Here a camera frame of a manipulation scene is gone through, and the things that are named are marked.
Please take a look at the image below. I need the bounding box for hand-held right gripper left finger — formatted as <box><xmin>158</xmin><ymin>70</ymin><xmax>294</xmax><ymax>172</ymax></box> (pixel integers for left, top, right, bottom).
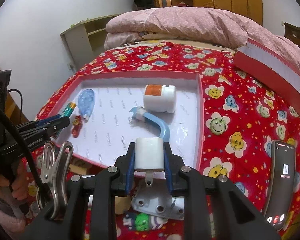
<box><xmin>20</xmin><ymin>142</ymin><xmax>137</xmax><ymax>240</ymax></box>

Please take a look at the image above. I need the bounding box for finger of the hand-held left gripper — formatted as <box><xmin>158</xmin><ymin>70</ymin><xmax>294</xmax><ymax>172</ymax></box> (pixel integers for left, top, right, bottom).
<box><xmin>20</xmin><ymin>117</ymin><xmax>71</xmax><ymax>140</ymax></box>
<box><xmin>16</xmin><ymin>114</ymin><xmax>63</xmax><ymax>130</ymax></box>

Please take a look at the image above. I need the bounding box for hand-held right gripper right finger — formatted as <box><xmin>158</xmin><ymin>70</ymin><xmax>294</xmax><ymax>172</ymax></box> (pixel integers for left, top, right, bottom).
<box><xmin>164</xmin><ymin>142</ymin><xmax>282</xmax><ymax>240</ymax></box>

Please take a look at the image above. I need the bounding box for green cartoon lighter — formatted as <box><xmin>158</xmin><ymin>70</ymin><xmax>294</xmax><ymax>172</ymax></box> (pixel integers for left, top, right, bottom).
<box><xmin>60</xmin><ymin>102</ymin><xmax>77</xmax><ymax>117</ymax></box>

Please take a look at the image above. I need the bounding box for white charger plug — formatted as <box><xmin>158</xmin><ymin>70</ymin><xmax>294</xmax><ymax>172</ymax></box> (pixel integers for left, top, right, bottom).
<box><xmin>134</xmin><ymin>137</ymin><xmax>165</xmax><ymax>188</ymax></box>

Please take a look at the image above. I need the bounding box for blue transparent correction tape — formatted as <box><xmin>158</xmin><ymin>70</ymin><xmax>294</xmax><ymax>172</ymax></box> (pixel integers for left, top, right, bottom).
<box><xmin>77</xmin><ymin>89</ymin><xmax>95</xmax><ymax>122</ymax></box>

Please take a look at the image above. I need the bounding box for grey metal bracket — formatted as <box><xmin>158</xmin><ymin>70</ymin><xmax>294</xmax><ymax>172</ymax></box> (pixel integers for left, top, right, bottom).
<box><xmin>131</xmin><ymin>189</ymin><xmax>185</xmax><ymax>222</ymax></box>

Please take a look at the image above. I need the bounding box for red cardboard box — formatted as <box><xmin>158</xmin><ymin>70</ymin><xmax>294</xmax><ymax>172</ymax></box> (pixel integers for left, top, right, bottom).
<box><xmin>35</xmin><ymin>70</ymin><xmax>205</xmax><ymax>180</ymax></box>

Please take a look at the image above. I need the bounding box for blue curved plastic handle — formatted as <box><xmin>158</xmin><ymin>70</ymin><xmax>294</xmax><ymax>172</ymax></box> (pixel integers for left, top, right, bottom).
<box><xmin>128</xmin><ymin>106</ymin><xmax>171</xmax><ymax>140</ymax></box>

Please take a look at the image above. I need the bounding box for white pill bottle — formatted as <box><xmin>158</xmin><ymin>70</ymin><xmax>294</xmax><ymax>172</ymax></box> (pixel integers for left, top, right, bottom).
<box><xmin>143</xmin><ymin>84</ymin><xmax>177</xmax><ymax>114</ymax></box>

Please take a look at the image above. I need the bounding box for person's left forearm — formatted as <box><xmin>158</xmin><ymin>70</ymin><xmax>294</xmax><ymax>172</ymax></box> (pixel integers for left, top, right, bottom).
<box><xmin>0</xmin><ymin>185</ymin><xmax>27</xmax><ymax>233</ymax></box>

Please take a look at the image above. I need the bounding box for person's left hand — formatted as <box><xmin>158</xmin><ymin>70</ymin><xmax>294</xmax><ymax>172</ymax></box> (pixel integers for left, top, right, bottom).
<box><xmin>0</xmin><ymin>161</ymin><xmax>26</xmax><ymax>201</ymax></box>

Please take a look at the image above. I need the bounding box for red and gold toy figure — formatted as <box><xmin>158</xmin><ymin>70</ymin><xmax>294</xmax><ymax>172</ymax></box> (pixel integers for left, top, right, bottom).
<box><xmin>71</xmin><ymin>115</ymin><xmax>83</xmax><ymax>137</ymax></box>

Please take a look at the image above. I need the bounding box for wooden puzzle piece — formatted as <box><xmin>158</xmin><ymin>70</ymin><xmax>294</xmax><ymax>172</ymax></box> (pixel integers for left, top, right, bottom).
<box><xmin>69</xmin><ymin>160</ymin><xmax>90</xmax><ymax>176</ymax></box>

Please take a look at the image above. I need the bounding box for silver metal clip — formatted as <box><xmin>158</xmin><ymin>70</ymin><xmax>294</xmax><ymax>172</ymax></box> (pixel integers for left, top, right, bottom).
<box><xmin>36</xmin><ymin>141</ymin><xmax>74</xmax><ymax>220</ymax></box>

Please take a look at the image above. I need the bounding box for green headed toy figure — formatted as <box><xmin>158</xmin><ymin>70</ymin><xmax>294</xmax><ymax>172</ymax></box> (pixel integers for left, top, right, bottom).
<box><xmin>122</xmin><ymin>212</ymin><xmax>168</xmax><ymax>231</ymax></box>

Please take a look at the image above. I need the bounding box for red printed blanket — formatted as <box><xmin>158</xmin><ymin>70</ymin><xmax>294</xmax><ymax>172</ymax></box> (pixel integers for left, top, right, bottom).
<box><xmin>22</xmin><ymin>41</ymin><xmax>300</xmax><ymax>240</ymax></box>

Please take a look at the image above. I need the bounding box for beige wooden shelf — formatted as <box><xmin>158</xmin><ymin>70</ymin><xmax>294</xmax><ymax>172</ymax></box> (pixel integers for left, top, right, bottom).
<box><xmin>60</xmin><ymin>14</ymin><xmax>123</xmax><ymax>73</ymax></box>

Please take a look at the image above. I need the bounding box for black smartphone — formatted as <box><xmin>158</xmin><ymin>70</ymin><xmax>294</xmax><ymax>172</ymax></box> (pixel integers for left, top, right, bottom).
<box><xmin>261</xmin><ymin>139</ymin><xmax>297</xmax><ymax>232</ymax></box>

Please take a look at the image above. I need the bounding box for red cardboard box lid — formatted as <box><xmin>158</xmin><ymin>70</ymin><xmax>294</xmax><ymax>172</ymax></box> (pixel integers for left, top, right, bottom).
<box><xmin>232</xmin><ymin>38</ymin><xmax>300</xmax><ymax>115</ymax></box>

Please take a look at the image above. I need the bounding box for pink quilt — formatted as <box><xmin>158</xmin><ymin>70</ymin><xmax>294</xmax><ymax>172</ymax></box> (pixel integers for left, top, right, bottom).
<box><xmin>104</xmin><ymin>6</ymin><xmax>300</xmax><ymax>85</ymax></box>

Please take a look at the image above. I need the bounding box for dark wooden headboard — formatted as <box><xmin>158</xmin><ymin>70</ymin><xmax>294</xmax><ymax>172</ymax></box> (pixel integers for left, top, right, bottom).
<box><xmin>284</xmin><ymin>22</ymin><xmax>300</xmax><ymax>48</ymax></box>

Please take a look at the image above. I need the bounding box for thick black cable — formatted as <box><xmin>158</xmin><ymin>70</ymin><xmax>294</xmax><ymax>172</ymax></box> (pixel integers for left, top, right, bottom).
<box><xmin>0</xmin><ymin>102</ymin><xmax>53</xmax><ymax>205</ymax></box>

